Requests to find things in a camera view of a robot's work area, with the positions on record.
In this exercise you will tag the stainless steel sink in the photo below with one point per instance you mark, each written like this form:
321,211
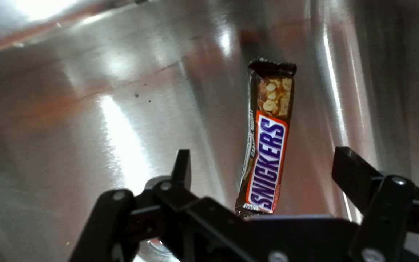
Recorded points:
97,121

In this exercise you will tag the brown Snickers bar pack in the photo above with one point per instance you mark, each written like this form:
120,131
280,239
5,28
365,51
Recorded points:
267,146

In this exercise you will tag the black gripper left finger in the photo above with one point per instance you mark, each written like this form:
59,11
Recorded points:
122,223

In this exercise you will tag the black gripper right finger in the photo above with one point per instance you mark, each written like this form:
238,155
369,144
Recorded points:
388,209

